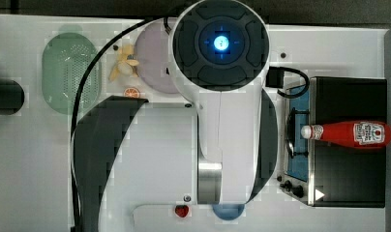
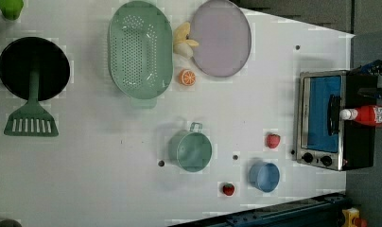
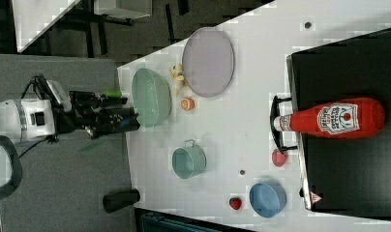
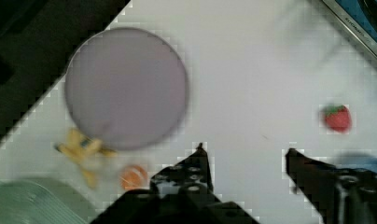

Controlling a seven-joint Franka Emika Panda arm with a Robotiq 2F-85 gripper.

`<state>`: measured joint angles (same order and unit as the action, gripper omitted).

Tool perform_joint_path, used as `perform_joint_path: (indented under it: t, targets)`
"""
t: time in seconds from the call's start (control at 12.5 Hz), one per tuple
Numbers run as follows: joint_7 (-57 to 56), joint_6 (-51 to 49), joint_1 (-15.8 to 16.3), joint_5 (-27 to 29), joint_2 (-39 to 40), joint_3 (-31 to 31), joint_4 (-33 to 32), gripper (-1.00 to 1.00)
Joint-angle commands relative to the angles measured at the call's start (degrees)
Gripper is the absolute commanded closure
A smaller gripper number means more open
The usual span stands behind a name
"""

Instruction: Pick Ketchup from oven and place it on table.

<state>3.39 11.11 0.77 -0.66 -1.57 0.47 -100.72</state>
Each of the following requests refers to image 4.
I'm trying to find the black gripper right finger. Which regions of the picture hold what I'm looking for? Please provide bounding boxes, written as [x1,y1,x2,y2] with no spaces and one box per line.
[286,148,377,224]

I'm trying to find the silver toaster oven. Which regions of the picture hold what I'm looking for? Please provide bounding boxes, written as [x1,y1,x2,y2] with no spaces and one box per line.
[320,0,377,59]

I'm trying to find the green perforated colander basket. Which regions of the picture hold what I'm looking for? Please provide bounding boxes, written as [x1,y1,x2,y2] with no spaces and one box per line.
[0,177,97,224]

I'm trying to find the peeled toy banana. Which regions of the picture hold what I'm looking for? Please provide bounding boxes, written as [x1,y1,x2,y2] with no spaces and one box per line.
[55,128,118,189]

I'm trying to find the orange slice toy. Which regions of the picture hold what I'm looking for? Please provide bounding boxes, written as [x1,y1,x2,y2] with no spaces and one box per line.
[119,165,147,190]

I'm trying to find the red toy strawberry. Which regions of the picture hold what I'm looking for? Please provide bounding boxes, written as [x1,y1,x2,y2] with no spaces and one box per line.
[322,105,352,133]

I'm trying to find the round purple plate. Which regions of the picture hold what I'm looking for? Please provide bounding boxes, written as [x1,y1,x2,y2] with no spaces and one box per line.
[64,27,189,150]

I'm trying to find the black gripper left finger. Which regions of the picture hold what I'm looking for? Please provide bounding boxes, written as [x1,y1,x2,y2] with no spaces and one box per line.
[149,143,214,202]

